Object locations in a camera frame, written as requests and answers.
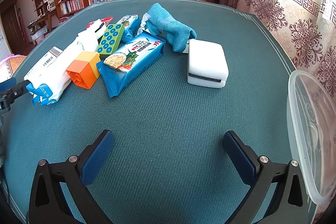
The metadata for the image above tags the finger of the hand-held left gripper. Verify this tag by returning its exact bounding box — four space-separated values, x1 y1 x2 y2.
0 77 30 112

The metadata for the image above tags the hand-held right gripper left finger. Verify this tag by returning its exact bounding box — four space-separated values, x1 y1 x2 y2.
28 130 116 224

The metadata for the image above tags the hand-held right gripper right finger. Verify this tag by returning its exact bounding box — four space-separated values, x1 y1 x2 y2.
223 131 309 224

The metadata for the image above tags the white blue wipes packet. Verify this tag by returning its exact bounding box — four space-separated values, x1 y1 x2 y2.
24 30 100 106

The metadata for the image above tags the white medicine box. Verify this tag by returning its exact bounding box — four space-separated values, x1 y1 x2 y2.
25 46 64 80

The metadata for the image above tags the clear plastic container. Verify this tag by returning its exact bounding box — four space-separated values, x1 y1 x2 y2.
286 70 336 205

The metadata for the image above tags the orange yellow toy block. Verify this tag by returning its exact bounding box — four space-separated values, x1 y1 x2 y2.
66 51 101 90

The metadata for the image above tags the white sponge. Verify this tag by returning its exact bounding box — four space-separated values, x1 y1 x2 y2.
187 39 229 89

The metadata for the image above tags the large blue cracker packet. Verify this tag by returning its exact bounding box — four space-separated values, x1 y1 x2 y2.
96 31 166 98

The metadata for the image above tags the green block with blue circles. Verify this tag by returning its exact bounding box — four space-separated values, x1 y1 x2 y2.
97 23 124 58

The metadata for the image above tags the brown wardrobe door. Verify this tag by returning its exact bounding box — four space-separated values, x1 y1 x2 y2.
0 0 25 55

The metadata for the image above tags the teal tablecloth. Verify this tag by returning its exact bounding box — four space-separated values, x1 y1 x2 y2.
0 0 307 224

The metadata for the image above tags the small wooden shelf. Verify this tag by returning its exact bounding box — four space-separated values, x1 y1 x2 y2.
26 0 57 41

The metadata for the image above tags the white red box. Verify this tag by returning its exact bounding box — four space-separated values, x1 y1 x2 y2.
87 17 113 39

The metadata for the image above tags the small blue cracker packet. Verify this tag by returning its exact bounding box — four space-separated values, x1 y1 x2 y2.
115 14 139 43

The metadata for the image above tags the silver foil wrapper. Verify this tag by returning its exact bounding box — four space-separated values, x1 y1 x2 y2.
136 13 151 36

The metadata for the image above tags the teal cloth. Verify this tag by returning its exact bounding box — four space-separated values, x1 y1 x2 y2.
144 3 197 52

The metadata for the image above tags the patterned white curtain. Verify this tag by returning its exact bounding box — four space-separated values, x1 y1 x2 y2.
219 0 336 100

